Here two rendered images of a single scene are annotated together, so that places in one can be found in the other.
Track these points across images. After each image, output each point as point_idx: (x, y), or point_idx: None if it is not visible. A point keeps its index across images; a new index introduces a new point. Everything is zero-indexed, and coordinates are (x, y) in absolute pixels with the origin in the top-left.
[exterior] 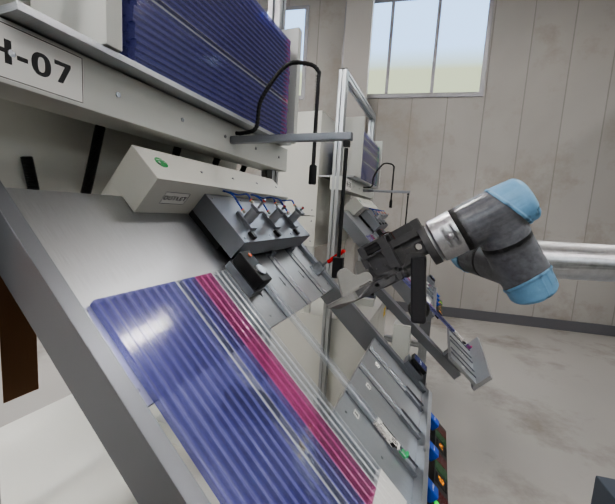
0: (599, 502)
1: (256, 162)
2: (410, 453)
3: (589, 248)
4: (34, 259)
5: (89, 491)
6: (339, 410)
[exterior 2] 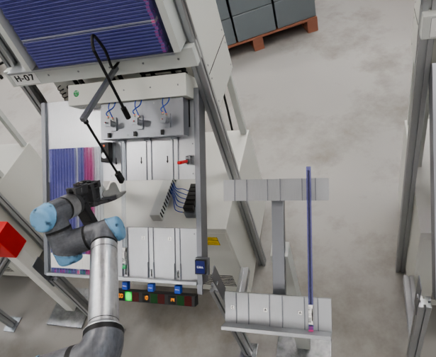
0: None
1: (149, 71)
2: (134, 273)
3: (90, 289)
4: (42, 133)
5: (137, 182)
6: None
